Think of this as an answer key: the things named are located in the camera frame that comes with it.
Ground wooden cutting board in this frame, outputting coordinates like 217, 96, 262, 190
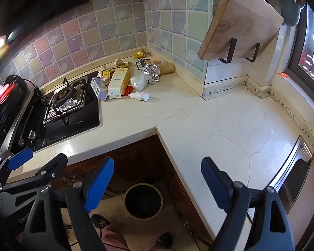
197, 0, 285, 60

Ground person's black right shoe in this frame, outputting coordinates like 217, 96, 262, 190
156, 232, 173, 250

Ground black glass gas stove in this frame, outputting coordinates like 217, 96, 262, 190
10, 77, 101, 153

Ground aluminium foil ball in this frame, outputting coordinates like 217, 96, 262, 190
141, 64, 161, 85

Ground dark round bucket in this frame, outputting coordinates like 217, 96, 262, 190
124, 183, 163, 219

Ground person's black shoe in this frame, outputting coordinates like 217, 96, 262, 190
90, 214, 112, 229
156, 232, 173, 250

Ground white plastic bottle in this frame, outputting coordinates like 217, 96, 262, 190
128, 92, 149, 101

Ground small white box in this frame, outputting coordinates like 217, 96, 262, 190
90, 77, 109, 102

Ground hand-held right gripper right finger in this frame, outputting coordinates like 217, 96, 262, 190
201, 157, 296, 251

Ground pink gooseneck lamp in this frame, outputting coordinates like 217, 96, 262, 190
0, 35, 19, 110

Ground person's black left shoe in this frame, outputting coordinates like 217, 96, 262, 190
90, 214, 112, 229

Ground aluminium foil stove liner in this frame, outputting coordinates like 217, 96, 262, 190
43, 80, 88, 124

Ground round gas burner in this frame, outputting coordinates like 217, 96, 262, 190
51, 87, 80, 109

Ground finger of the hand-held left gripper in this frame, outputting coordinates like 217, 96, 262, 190
0, 153, 68, 196
0, 148, 33, 184

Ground black cable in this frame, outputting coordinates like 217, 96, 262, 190
0, 78, 42, 96

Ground black cutting board rack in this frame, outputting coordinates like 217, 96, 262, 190
218, 38, 261, 64

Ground stainless steel sink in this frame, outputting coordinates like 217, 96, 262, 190
271, 134, 314, 251

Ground clear plastic bag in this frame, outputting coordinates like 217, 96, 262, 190
130, 73, 149, 91

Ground black pan support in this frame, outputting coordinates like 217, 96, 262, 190
40, 77, 88, 126

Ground tall white carton box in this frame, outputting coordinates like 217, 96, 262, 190
107, 67, 131, 100

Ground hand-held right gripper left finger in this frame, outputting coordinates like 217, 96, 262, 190
22, 157, 115, 251

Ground person's pink pants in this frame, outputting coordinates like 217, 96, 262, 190
101, 223, 131, 251

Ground brown fibre scrubber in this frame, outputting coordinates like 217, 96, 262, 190
158, 62, 175, 75

